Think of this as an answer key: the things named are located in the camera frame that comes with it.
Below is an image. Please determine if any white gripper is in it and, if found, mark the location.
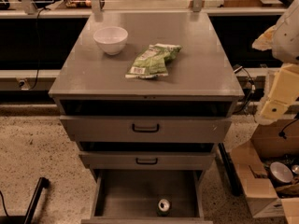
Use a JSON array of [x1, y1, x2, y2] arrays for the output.
[[256, 63, 299, 125]]

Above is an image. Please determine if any green soda can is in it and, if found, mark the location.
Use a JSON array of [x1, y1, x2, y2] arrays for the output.
[[157, 199, 171, 217]]

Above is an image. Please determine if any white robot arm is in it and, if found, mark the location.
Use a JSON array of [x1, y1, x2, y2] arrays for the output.
[[252, 0, 299, 125]]

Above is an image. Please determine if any grey metal drawer cabinet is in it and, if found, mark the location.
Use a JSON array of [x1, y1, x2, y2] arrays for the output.
[[48, 10, 246, 224]]

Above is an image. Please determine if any bottom grey open drawer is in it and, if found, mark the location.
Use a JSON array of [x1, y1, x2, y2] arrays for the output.
[[80, 170, 213, 224]]

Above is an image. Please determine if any middle grey drawer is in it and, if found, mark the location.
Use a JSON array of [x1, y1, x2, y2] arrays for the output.
[[79, 151, 214, 170]]

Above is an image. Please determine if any top grey drawer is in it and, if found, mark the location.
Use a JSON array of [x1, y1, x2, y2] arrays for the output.
[[61, 116, 231, 143]]

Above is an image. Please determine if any brown cardboard box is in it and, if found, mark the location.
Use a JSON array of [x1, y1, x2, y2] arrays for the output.
[[230, 119, 299, 224]]

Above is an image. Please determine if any metal bowl in box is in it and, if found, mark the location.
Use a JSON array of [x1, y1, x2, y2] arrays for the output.
[[270, 161, 293, 184]]

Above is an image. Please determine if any black pole beside cabinet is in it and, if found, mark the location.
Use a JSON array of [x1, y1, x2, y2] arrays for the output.
[[218, 143, 242, 196]]

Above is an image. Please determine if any green chip bag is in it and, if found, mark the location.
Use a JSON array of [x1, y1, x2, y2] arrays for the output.
[[125, 43, 182, 79]]

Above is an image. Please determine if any white ceramic bowl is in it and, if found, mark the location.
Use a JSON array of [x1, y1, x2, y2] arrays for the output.
[[93, 26, 128, 55]]

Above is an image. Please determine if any black stand leg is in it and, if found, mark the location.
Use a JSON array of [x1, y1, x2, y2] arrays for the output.
[[0, 177, 50, 224]]

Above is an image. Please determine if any black cables right side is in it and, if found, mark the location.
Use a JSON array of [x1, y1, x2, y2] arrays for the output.
[[233, 63, 257, 115]]

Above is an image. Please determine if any black power cable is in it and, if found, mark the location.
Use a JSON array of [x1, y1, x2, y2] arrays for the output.
[[18, 7, 50, 91]]

